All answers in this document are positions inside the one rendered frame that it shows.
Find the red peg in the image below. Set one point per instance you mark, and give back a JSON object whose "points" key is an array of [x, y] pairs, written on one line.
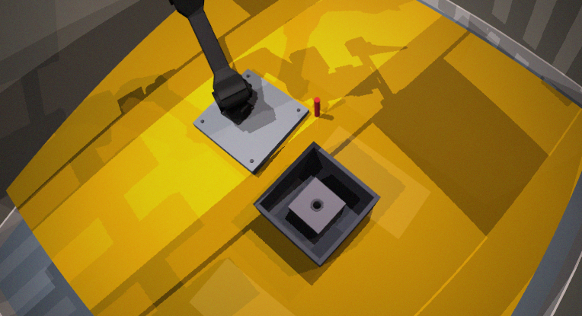
{"points": [[317, 106]]}

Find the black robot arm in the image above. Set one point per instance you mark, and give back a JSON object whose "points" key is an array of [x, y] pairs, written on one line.
{"points": [[231, 91]]}

